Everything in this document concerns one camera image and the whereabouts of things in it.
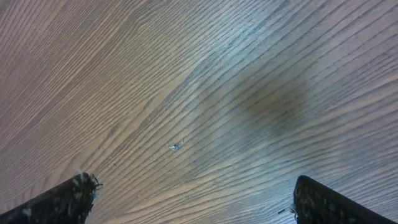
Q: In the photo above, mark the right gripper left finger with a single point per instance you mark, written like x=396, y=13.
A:
x=70, y=202

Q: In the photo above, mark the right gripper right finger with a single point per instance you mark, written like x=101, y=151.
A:
x=315, y=203

